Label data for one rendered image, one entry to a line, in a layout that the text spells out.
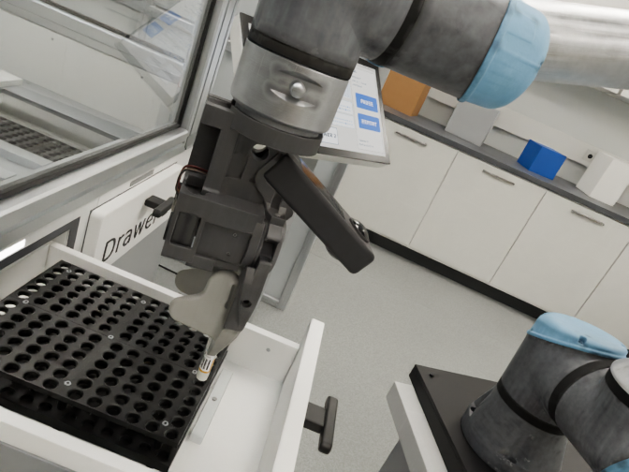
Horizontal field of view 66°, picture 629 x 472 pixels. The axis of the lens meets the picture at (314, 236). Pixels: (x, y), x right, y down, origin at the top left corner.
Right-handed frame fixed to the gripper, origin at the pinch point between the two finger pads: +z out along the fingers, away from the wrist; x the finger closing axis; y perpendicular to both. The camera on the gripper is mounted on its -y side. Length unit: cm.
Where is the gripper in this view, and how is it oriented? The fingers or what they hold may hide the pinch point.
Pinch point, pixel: (223, 338)
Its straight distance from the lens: 45.0
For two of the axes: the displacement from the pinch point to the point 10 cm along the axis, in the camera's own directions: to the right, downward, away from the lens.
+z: -3.7, 8.5, 3.8
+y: -9.2, -2.7, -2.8
